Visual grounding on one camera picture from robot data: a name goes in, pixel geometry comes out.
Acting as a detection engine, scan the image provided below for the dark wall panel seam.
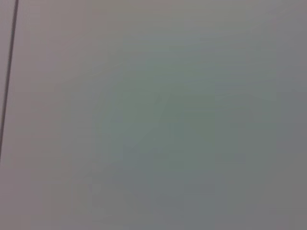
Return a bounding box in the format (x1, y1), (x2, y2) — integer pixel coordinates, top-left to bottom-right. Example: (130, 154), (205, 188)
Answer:
(0, 0), (19, 161)

